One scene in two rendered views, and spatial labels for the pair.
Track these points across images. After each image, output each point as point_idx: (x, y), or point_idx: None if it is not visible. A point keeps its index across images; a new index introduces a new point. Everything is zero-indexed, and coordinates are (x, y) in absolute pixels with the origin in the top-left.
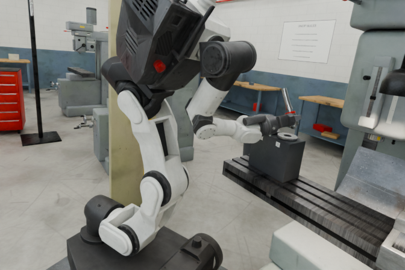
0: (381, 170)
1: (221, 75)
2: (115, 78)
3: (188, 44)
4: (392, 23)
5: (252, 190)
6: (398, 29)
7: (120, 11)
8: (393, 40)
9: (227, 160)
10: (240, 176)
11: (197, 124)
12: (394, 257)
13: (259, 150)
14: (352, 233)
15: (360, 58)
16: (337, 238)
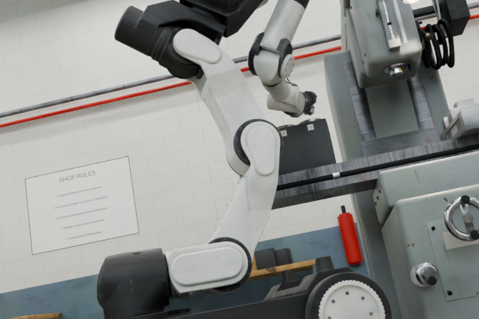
0: (393, 149)
1: None
2: (158, 21)
3: None
4: None
5: (312, 186)
6: None
7: None
8: None
9: None
10: (286, 183)
11: (286, 48)
12: (471, 111)
13: (287, 150)
14: (433, 143)
15: (361, 4)
16: (424, 159)
